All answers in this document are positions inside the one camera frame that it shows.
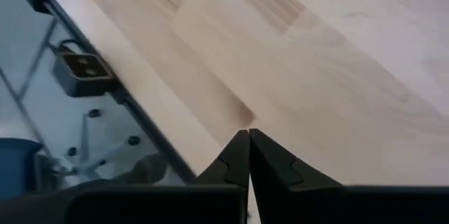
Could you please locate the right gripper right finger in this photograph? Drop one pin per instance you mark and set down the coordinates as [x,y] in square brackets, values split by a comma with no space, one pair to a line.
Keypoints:
[273,175]

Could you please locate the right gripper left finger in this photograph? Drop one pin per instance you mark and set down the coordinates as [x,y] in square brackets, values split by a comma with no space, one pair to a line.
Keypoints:
[231,168]

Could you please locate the blue office chair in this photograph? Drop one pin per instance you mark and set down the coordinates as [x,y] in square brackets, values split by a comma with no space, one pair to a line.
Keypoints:
[17,168]

